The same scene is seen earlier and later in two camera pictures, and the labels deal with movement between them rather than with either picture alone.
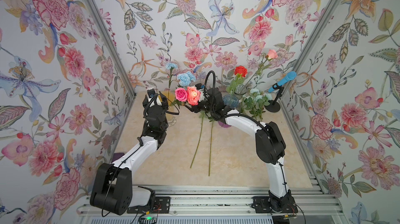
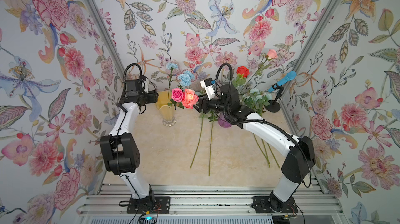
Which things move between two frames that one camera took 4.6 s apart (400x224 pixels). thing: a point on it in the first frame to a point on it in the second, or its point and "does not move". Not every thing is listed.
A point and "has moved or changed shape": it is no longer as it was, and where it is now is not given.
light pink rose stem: [271, 54] does not move
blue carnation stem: [185, 79] does not move
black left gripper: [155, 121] to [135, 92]
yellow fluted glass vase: [169, 95] does not move
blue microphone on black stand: [274, 106] does not move
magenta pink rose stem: [180, 96] has moved or changed shape
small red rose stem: [240, 72] does not move
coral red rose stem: [193, 95] has moved or changed shape
